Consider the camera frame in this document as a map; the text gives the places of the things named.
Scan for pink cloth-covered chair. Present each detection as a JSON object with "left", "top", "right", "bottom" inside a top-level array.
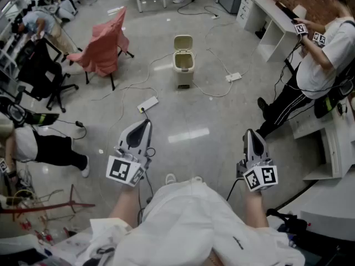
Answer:
[{"left": 66, "top": 6, "right": 135, "bottom": 91}]

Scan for person's left forearm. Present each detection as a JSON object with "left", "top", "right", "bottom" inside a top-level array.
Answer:
[{"left": 108, "top": 185, "right": 141, "bottom": 229}]

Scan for white low cabinet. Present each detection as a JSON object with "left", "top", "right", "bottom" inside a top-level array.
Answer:
[{"left": 288, "top": 98, "right": 355, "bottom": 181}]

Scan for person's right forearm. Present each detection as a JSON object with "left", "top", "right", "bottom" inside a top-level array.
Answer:
[{"left": 244, "top": 190, "right": 270, "bottom": 229}]

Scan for white floor cable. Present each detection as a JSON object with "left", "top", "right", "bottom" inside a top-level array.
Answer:
[
  {"left": 192, "top": 21, "right": 267, "bottom": 98},
  {"left": 91, "top": 52, "right": 175, "bottom": 160}
]

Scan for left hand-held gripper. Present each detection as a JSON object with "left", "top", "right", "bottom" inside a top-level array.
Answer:
[{"left": 105, "top": 119, "right": 153, "bottom": 187}]

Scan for white desk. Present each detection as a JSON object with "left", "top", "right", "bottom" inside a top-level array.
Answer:
[{"left": 236, "top": 0, "right": 300, "bottom": 64}]

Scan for cream plastic bin body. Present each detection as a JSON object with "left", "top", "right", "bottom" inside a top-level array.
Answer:
[{"left": 172, "top": 50, "right": 196, "bottom": 91}]

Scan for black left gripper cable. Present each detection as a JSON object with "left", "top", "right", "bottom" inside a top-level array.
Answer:
[{"left": 136, "top": 147, "right": 156, "bottom": 224}]

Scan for person's white shirt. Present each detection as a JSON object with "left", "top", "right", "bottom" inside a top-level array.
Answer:
[{"left": 74, "top": 176, "right": 306, "bottom": 266}]

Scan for black floor cable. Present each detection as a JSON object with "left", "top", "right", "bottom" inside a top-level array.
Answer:
[{"left": 177, "top": 0, "right": 220, "bottom": 18}]

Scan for red metal rack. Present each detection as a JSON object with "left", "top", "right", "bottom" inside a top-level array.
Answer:
[{"left": 0, "top": 183, "right": 97, "bottom": 246}]

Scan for black office chair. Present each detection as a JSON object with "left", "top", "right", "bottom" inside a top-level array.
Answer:
[{"left": 17, "top": 39, "right": 80, "bottom": 114}]

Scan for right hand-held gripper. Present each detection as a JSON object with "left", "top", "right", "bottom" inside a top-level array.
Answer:
[{"left": 236, "top": 129, "right": 278, "bottom": 193}]

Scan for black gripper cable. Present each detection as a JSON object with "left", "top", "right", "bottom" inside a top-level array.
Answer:
[
  {"left": 226, "top": 177, "right": 245, "bottom": 202},
  {"left": 136, "top": 147, "right": 156, "bottom": 224}
]

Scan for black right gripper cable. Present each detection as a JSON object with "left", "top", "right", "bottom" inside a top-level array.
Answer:
[{"left": 226, "top": 177, "right": 245, "bottom": 202}]

